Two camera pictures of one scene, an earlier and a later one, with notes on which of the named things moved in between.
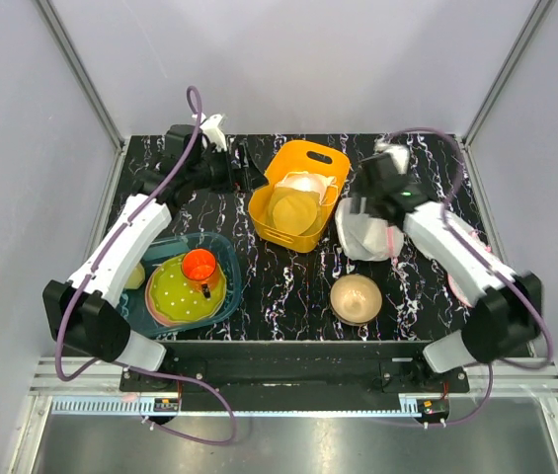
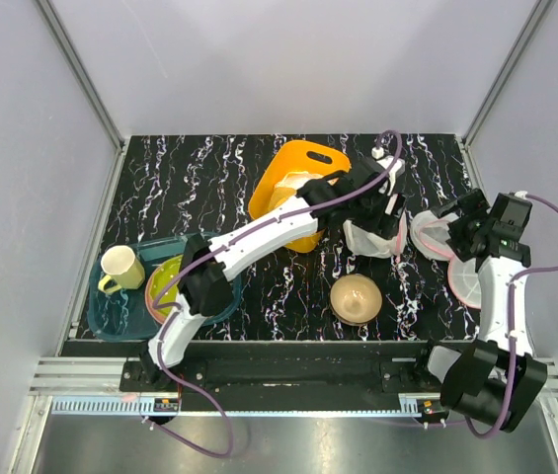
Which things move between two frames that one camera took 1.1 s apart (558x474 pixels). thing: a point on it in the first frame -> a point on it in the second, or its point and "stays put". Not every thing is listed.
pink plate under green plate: x=168 y=321 stays put
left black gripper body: x=223 y=177 -> x=369 y=213
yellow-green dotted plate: x=179 y=300 stays put
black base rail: x=362 y=367 stays put
